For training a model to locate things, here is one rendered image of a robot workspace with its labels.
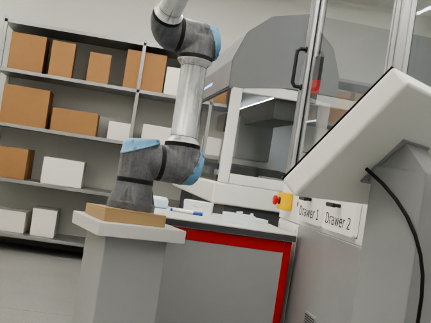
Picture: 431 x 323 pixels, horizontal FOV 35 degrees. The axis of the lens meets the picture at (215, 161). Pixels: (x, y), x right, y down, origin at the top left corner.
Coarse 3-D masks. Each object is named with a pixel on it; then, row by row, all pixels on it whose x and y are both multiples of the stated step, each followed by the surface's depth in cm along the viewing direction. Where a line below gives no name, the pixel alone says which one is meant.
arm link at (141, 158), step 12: (132, 144) 214; (144, 144) 214; (156, 144) 217; (120, 156) 218; (132, 156) 214; (144, 156) 214; (156, 156) 216; (120, 168) 216; (132, 168) 214; (144, 168) 214; (156, 168) 216; (156, 180) 221
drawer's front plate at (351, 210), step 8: (328, 200) 236; (328, 208) 234; (336, 208) 227; (344, 208) 219; (352, 208) 213; (360, 208) 210; (336, 216) 226; (344, 216) 218; (352, 216) 212; (328, 224) 232; (336, 224) 225; (344, 224) 217; (352, 224) 211; (336, 232) 223; (344, 232) 216; (352, 232) 210
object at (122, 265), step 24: (72, 216) 224; (96, 240) 212; (120, 240) 207; (144, 240) 211; (168, 240) 210; (96, 264) 209; (120, 264) 207; (144, 264) 211; (96, 288) 206; (120, 288) 208; (144, 288) 211; (96, 312) 205; (120, 312) 208; (144, 312) 212
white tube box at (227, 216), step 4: (224, 212) 278; (228, 212) 284; (232, 212) 285; (224, 216) 276; (228, 216) 276; (232, 216) 276; (236, 216) 277; (240, 216) 277; (244, 216) 277; (248, 216) 277; (224, 220) 276; (228, 220) 276; (232, 220) 276; (236, 220) 277; (240, 220) 277; (244, 220) 277; (248, 220) 277; (252, 220) 277; (244, 224) 277; (248, 224) 277; (252, 224) 277
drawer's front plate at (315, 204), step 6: (312, 198) 253; (300, 204) 267; (306, 204) 260; (312, 204) 252; (318, 204) 246; (324, 204) 241; (300, 210) 266; (306, 210) 259; (312, 210) 251; (318, 210) 245; (324, 210) 241; (300, 216) 265; (306, 216) 257; (318, 216) 244; (312, 222) 249; (318, 222) 243
